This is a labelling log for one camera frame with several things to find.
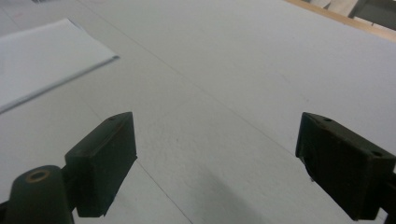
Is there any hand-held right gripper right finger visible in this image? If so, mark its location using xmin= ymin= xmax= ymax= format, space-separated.
xmin=294 ymin=111 xmax=396 ymax=222

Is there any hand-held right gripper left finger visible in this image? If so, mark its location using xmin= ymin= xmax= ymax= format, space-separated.
xmin=64 ymin=111 xmax=138 ymax=218

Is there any white paper sheet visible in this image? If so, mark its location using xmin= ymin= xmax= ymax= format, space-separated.
xmin=0 ymin=18 xmax=120 ymax=115

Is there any dark green box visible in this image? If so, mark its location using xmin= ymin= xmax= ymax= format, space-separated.
xmin=348 ymin=0 xmax=396 ymax=32

